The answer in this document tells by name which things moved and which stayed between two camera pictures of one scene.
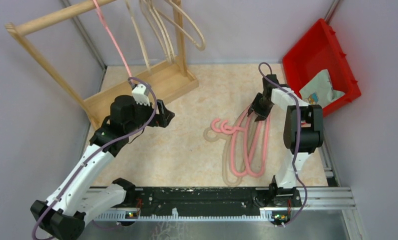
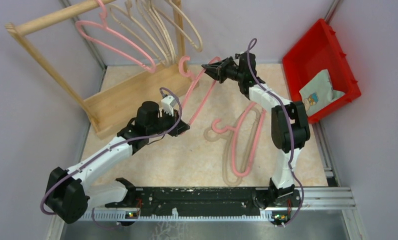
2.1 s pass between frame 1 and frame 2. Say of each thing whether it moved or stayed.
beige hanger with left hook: stayed
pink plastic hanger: moved
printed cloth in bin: stayed
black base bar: stayed
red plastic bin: stayed
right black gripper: moved
